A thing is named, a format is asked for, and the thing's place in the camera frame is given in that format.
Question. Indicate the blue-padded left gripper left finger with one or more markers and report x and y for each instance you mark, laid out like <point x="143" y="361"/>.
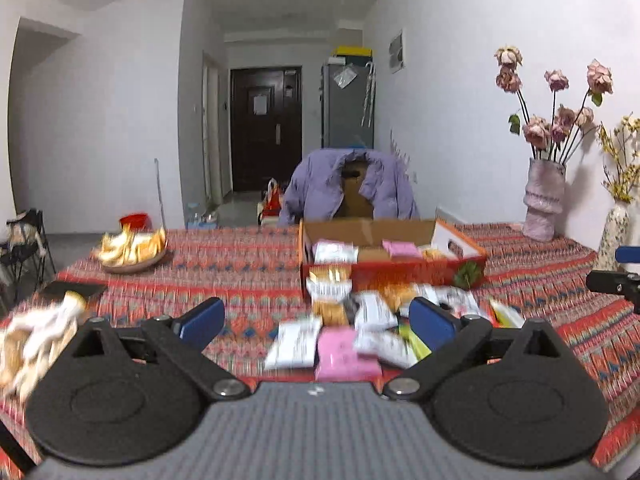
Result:
<point x="181" y="342"/>

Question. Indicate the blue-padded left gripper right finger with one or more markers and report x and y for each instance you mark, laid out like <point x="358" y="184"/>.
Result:
<point x="451" y="341"/>

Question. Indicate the pink snack packet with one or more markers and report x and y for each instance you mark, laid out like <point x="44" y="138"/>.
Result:
<point x="338" y="361"/>

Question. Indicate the white snack packet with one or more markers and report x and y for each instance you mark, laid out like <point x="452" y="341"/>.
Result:
<point x="332" y="251"/>
<point x="373" y="314"/>

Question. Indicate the white grey crumpled packet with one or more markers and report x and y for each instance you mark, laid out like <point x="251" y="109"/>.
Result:
<point x="456" y="301"/>

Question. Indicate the yellow green snack packet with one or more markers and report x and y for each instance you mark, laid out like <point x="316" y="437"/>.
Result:
<point x="506" y="315"/>

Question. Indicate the white speckled vase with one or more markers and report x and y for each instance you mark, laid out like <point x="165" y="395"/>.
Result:
<point x="614" y="235"/>

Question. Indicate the orange snack packet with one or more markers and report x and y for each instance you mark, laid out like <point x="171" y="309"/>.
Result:
<point x="398" y="295"/>

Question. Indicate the orange cardboard box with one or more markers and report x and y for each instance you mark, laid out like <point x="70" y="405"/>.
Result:
<point x="450" y="258"/>

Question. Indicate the pink packet in box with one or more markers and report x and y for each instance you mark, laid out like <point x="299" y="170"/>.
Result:
<point x="397" y="249"/>

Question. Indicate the plate of orange peels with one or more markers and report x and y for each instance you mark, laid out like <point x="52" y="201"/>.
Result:
<point x="131" y="251"/>

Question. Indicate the white packet left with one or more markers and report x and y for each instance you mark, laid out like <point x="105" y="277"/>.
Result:
<point x="295" y="345"/>

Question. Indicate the pink ribbed vase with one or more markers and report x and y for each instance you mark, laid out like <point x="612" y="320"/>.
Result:
<point x="543" y="198"/>

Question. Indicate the red bucket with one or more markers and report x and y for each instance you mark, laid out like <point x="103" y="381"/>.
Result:
<point x="139" y="221"/>

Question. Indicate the golden cracker packet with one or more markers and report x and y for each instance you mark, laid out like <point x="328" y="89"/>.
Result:
<point x="329" y="289"/>

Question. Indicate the yellow dried flowers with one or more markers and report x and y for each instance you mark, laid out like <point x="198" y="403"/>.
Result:
<point x="620" y="150"/>

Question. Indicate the pink dried roses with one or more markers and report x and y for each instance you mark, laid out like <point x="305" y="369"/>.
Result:
<point x="555" y="138"/>

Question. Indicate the red bag on floor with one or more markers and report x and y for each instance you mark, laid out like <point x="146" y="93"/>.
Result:
<point x="268" y="209"/>

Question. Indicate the brown chair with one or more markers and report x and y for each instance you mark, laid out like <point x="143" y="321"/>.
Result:
<point x="354" y="205"/>

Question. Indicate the folding black chair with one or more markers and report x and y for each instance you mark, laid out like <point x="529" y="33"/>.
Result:
<point x="26" y="250"/>

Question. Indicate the purple puffer jacket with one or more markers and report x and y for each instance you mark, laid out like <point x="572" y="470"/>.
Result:
<point x="315" y="191"/>

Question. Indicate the dark entrance door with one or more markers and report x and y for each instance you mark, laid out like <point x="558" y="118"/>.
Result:
<point x="266" y="125"/>

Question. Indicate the grey refrigerator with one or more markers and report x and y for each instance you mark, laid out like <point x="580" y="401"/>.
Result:
<point x="347" y="109"/>

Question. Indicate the wall electrical panel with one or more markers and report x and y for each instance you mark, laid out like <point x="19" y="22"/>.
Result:
<point x="396" y="57"/>

